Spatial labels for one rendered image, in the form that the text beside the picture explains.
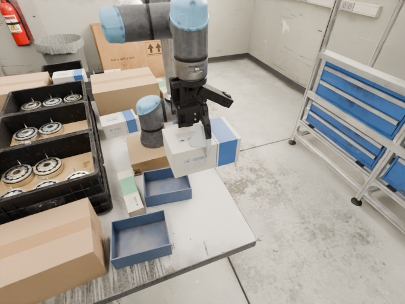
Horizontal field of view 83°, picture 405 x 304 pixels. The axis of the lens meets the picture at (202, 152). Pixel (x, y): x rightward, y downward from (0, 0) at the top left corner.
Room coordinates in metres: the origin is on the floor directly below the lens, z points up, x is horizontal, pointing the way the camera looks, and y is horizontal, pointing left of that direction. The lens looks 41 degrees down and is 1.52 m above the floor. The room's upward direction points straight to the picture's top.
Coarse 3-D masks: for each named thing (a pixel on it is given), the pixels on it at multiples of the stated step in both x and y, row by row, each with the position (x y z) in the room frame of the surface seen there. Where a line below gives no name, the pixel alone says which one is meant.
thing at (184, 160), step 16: (176, 128) 0.56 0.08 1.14; (192, 128) 0.56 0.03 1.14; (224, 128) 0.56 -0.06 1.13; (176, 144) 0.48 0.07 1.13; (224, 144) 0.50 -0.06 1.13; (176, 160) 0.45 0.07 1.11; (192, 160) 0.46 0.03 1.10; (208, 160) 0.48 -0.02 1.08; (224, 160) 0.50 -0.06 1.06; (176, 176) 0.45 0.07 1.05
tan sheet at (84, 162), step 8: (64, 160) 0.75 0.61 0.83; (72, 160) 0.75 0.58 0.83; (80, 160) 0.75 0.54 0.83; (88, 160) 0.75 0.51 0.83; (64, 168) 0.70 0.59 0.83; (72, 168) 0.70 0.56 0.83; (80, 168) 0.70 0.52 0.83; (88, 168) 0.70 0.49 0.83; (56, 176) 0.65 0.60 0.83; (64, 176) 0.65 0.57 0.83; (0, 184) 0.61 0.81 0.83; (32, 184) 0.61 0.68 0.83; (0, 192) 0.57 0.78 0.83
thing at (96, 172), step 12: (84, 132) 0.82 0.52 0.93; (36, 144) 0.74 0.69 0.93; (96, 156) 0.68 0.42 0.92; (96, 168) 0.60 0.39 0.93; (72, 180) 0.54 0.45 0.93; (84, 180) 0.55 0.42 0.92; (24, 192) 0.49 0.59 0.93; (36, 192) 0.49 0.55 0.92; (48, 192) 0.50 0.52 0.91; (0, 204) 0.45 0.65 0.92
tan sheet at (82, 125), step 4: (84, 120) 1.08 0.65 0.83; (64, 124) 1.04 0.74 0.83; (68, 124) 1.04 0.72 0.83; (72, 124) 1.04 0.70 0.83; (76, 124) 1.04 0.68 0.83; (80, 124) 1.04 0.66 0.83; (84, 124) 1.04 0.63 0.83; (64, 128) 1.00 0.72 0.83; (68, 128) 1.00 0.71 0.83; (72, 128) 1.00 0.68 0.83; (76, 128) 1.00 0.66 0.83; (80, 128) 1.00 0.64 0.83; (84, 128) 1.00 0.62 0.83; (64, 132) 0.96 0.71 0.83; (68, 132) 0.96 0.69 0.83; (40, 136) 0.93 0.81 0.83; (12, 140) 0.90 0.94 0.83; (36, 140) 0.90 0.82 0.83; (12, 144) 0.86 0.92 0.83; (16, 144) 0.86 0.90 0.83
